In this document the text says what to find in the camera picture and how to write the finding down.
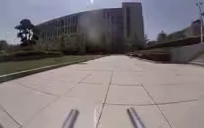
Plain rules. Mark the pale concrete slab pavement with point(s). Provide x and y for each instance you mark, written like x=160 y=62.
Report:
x=123 y=76

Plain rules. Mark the large grey building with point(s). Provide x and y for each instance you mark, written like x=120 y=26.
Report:
x=100 y=26

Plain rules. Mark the row of trees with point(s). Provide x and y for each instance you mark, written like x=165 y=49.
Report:
x=56 y=44

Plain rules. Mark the robot's own part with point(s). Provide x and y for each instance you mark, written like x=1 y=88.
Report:
x=70 y=119
x=135 y=119

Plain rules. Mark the concrete kerb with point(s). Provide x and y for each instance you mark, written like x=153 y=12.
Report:
x=23 y=71

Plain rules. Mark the dark hedge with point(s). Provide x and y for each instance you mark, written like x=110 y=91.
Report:
x=23 y=55

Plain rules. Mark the grass lawn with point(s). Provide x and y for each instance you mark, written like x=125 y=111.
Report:
x=20 y=65

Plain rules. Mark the dark tree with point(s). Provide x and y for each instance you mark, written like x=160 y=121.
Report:
x=26 y=31

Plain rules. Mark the distant low building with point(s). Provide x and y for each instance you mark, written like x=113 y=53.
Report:
x=196 y=29

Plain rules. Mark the lamp pole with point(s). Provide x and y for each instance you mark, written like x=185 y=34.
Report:
x=201 y=26

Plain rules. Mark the concrete retaining wall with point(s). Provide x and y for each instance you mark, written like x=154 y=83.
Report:
x=190 y=51

